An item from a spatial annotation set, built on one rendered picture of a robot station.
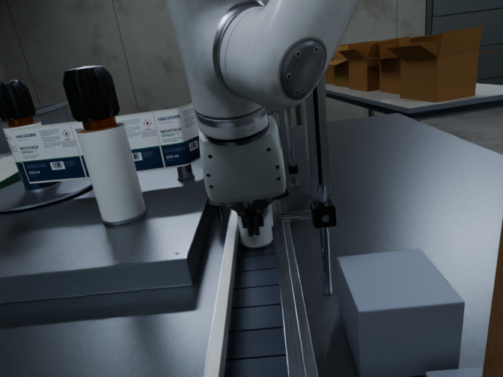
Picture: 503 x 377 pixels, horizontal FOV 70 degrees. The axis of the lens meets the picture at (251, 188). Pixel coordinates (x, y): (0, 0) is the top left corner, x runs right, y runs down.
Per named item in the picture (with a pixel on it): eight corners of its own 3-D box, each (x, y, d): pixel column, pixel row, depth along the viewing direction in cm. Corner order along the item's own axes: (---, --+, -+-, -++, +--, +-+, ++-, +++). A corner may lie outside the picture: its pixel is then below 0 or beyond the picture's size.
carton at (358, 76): (337, 90, 318) (335, 46, 306) (385, 83, 324) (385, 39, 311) (359, 93, 277) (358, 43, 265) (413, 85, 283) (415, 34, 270)
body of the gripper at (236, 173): (277, 96, 43) (283, 170, 50) (193, 107, 43) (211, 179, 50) (284, 129, 37) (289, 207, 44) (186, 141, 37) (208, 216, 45)
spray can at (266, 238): (242, 236, 60) (223, 113, 53) (272, 233, 59) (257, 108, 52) (240, 252, 55) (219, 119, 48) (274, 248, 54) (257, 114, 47)
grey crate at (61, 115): (24, 138, 269) (13, 109, 262) (78, 130, 274) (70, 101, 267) (-18, 157, 214) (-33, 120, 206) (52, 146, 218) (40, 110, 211)
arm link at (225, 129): (271, 78, 42) (273, 102, 43) (197, 88, 42) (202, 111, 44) (278, 113, 35) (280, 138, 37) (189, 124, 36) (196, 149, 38)
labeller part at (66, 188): (25, 179, 115) (25, 176, 115) (118, 167, 114) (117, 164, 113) (-52, 221, 86) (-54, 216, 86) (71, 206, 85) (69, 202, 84)
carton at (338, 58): (320, 87, 362) (318, 48, 349) (361, 81, 368) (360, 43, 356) (340, 90, 320) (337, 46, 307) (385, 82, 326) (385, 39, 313)
